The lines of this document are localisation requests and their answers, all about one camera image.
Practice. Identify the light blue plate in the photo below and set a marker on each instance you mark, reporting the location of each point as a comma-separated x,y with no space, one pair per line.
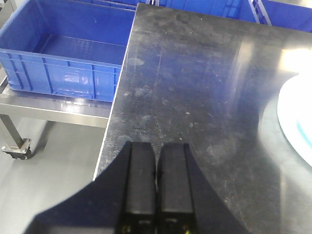
294,111

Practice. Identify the cart caster wheel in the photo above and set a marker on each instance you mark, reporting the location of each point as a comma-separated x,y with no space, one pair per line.
20,151

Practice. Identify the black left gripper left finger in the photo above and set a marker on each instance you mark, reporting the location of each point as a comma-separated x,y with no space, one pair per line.
138,214

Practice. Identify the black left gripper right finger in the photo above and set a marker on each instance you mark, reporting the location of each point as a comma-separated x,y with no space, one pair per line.
175,213

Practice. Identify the stainless steel cart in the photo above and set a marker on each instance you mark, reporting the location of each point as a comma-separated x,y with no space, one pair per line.
47,107

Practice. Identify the blue ribbed crate on cart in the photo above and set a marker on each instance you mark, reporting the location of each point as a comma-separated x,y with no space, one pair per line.
72,48

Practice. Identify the blue plastic bin middle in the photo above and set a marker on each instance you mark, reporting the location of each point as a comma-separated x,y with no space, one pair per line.
233,9

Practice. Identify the blue plastic crate right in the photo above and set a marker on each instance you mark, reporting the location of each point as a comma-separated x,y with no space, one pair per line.
291,14

